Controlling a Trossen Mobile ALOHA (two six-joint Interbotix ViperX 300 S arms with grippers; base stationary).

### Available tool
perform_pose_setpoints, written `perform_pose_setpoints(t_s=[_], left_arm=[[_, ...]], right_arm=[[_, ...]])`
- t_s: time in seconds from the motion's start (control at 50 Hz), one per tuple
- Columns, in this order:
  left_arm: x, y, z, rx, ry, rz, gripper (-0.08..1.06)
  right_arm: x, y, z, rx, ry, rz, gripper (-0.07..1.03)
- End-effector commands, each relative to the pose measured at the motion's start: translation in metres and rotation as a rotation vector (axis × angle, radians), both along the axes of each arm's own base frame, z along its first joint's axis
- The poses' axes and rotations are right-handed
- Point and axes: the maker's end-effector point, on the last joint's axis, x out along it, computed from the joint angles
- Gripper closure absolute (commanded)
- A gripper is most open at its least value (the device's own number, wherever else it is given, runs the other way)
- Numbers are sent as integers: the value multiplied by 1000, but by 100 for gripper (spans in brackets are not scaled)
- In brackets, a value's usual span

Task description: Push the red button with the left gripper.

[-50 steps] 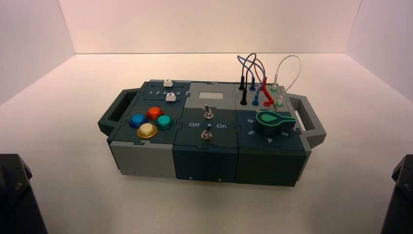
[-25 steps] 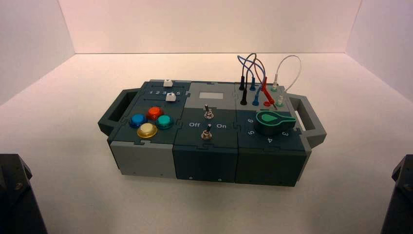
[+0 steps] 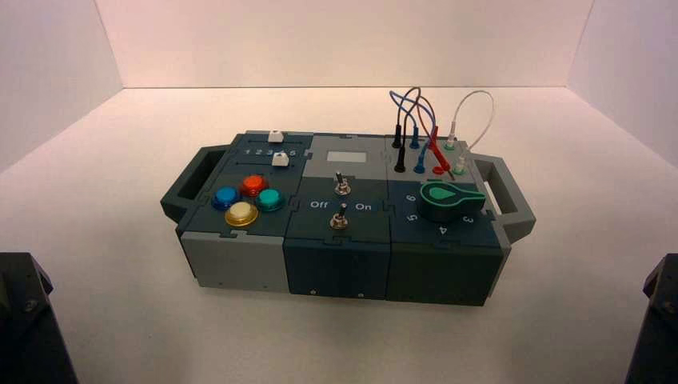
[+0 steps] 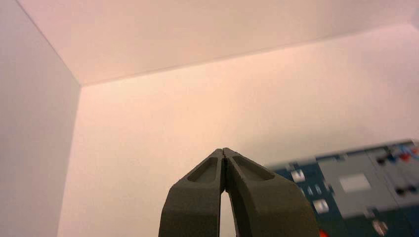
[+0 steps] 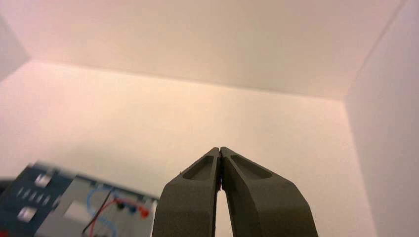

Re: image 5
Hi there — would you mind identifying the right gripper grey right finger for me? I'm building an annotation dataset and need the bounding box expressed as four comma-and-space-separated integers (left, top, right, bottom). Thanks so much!
220, 146, 319, 237

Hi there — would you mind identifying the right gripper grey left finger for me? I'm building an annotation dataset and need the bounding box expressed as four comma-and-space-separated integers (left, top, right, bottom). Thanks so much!
152, 147, 221, 237

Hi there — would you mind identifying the dark blue grey task box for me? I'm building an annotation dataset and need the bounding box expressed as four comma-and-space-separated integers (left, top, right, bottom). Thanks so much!
0, 160, 160, 237

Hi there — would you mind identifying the red jumper cable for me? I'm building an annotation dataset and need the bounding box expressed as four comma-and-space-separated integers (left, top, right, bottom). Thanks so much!
88, 197, 151, 237

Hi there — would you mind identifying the black jumper cable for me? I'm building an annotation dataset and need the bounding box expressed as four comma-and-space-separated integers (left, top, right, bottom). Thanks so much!
81, 187, 115, 235

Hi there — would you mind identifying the blue jumper cable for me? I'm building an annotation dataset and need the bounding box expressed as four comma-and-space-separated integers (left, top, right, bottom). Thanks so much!
85, 184, 137, 237

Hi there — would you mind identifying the white slider switch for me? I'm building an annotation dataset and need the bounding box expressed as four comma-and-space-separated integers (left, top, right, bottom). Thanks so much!
34, 173, 52, 188
16, 206, 38, 223

